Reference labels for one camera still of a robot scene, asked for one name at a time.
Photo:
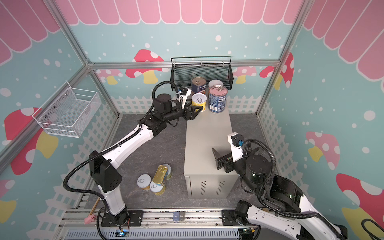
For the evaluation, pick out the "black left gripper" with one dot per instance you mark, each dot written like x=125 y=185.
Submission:
x=192 y=115

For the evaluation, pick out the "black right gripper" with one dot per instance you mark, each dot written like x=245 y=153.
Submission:
x=226 y=162

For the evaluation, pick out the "dark blue red label can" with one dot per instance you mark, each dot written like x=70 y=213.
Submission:
x=199 y=85

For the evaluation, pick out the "blue label tin can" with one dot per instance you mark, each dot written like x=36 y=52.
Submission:
x=217 y=98

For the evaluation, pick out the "orange green plastic-lid can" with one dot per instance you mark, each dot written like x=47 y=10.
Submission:
x=213 y=83

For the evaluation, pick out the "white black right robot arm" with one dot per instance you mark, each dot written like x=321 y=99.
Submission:
x=282 y=206

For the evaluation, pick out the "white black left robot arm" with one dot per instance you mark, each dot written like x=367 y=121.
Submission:
x=103 y=167

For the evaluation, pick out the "grey metal cabinet counter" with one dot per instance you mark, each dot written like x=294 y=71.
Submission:
x=206 y=132

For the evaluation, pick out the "green can white lid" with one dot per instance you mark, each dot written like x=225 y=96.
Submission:
x=169 y=171

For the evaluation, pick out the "gold rectangular spam tin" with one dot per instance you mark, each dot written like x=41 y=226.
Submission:
x=160 y=175

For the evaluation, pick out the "wooden mallet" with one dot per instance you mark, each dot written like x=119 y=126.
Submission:
x=94 y=206

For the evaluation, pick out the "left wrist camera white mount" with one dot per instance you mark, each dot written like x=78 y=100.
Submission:
x=183 y=95

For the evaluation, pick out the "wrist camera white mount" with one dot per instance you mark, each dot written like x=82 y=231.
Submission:
x=183 y=95
x=236 y=141

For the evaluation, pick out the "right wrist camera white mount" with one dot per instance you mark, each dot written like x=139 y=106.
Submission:
x=236 y=141

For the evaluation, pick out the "black wire mesh basket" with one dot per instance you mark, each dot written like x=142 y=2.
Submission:
x=184 y=69

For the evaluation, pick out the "small blue device on rail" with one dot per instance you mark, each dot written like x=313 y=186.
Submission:
x=178 y=216

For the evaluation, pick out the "white slotted cable duct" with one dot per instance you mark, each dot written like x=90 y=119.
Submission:
x=172 y=234

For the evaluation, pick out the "white wire mesh basket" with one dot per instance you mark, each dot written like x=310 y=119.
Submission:
x=68 y=112

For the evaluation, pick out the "pink object on rail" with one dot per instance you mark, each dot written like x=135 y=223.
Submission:
x=89 y=219

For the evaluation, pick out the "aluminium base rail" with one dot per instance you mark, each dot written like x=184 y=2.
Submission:
x=155 y=218

